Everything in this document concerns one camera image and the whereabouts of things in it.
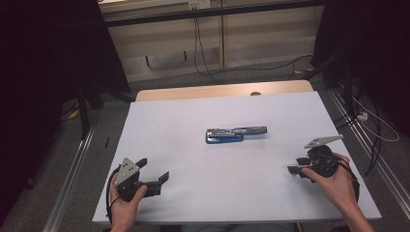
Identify person's left hand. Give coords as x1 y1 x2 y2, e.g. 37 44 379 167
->
108 173 149 231

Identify black horizontal beam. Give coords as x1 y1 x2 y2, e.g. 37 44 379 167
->
103 0 325 28

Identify black hanging cable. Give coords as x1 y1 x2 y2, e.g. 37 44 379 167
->
192 8 215 79

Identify blue stapler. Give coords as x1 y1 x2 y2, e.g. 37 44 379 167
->
205 126 269 145

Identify black curtain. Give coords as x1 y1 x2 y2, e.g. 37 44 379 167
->
0 0 132 223
310 0 410 136

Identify person's grey trousers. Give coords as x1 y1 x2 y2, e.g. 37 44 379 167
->
178 222 296 232

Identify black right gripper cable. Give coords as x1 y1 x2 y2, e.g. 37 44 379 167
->
337 159 361 205

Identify white cable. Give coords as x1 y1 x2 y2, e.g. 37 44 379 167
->
351 96 400 143

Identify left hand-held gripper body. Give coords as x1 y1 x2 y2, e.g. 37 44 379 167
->
113 158 162 203

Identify black cable bundle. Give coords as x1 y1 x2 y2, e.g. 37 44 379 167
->
333 80 383 178

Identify white table mat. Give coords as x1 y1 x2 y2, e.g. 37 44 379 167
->
92 91 382 225

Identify person's right hand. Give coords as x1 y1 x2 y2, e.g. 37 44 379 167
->
301 153 360 211

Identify beige cabinet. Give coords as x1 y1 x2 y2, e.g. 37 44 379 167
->
98 0 325 83

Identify white wall socket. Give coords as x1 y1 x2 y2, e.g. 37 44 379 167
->
188 0 212 10

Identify aluminium floor rail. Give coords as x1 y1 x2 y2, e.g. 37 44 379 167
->
43 127 96 232
327 88 410 212

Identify black stand leg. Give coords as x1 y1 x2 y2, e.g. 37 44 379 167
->
303 52 342 81
76 88 104 140

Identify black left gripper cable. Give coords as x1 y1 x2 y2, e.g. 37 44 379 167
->
104 165 122 225

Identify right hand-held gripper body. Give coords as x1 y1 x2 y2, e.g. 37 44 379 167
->
304 134 344 178

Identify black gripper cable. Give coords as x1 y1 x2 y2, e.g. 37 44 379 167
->
337 159 361 205
104 165 122 225

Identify black floor cable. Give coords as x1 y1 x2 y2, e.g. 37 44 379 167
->
206 54 314 82

